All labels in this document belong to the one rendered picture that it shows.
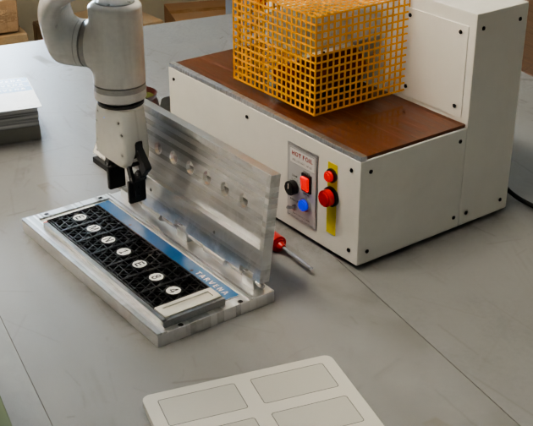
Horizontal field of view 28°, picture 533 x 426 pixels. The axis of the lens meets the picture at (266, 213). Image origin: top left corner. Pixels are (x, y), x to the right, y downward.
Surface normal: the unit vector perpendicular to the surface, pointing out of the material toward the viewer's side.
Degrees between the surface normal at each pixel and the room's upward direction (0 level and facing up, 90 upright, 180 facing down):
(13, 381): 0
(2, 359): 0
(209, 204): 83
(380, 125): 0
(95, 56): 92
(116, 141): 90
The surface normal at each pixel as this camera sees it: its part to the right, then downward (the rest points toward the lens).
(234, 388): 0.00, -0.89
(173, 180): -0.80, 0.16
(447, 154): 0.60, 0.37
